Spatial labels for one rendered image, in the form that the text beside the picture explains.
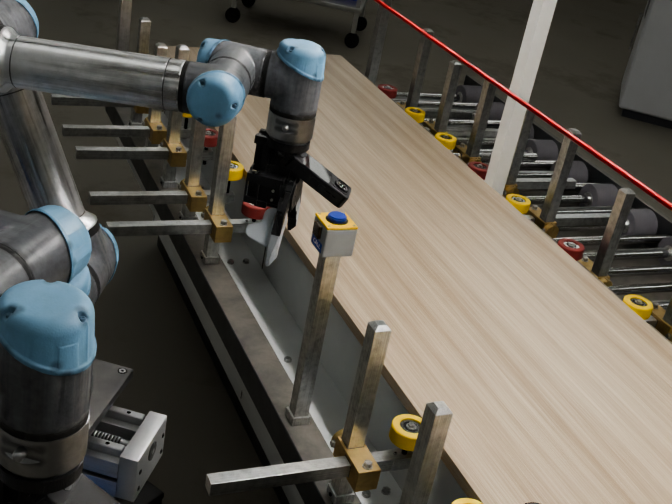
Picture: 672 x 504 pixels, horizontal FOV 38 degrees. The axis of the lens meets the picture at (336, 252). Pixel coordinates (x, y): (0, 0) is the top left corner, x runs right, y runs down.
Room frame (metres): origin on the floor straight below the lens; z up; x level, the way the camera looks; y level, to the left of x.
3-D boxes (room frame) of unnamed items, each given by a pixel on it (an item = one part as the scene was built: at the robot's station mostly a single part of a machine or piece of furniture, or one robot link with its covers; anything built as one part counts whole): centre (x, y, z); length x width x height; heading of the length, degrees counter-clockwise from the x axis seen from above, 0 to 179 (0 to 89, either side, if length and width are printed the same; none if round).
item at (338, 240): (1.83, 0.01, 1.18); 0.07 x 0.07 x 0.08; 28
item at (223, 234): (2.46, 0.34, 0.83); 0.13 x 0.06 x 0.05; 28
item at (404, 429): (1.61, -0.22, 0.85); 0.08 x 0.08 x 0.11
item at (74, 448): (0.63, 0.21, 1.54); 0.08 x 0.08 x 0.05
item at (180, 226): (2.40, 0.42, 0.83); 0.43 x 0.03 x 0.04; 118
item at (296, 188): (1.47, 0.12, 1.46); 0.09 x 0.08 x 0.12; 83
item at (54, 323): (0.64, 0.21, 1.61); 0.09 x 0.08 x 0.11; 76
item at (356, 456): (1.58, -0.12, 0.82); 0.13 x 0.06 x 0.05; 28
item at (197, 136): (2.71, 0.47, 0.89); 0.03 x 0.03 x 0.48; 28
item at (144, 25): (3.37, 0.82, 0.87); 0.03 x 0.03 x 0.48; 28
